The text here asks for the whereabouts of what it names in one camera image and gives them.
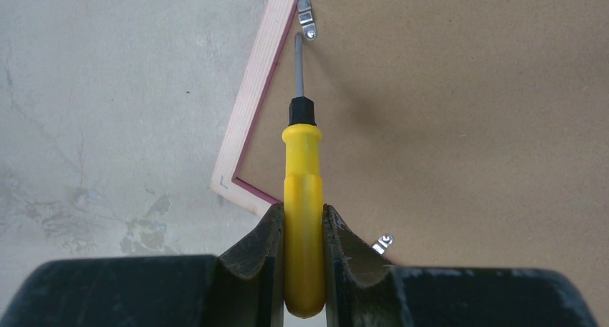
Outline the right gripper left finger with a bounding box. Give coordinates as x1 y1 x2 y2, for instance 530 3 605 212
209 203 284 326

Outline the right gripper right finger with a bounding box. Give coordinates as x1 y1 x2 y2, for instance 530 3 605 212
323 204 404 326

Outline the yellow handled screwdriver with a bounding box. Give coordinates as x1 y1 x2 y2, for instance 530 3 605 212
282 32 325 318

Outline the pink picture frame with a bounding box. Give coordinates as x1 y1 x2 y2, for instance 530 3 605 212
211 0 608 326

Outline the silver frame clip lower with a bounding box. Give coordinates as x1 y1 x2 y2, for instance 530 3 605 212
372 234 394 255

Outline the silver frame clip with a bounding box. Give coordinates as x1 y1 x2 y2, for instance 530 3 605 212
297 0 317 41
372 234 394 255

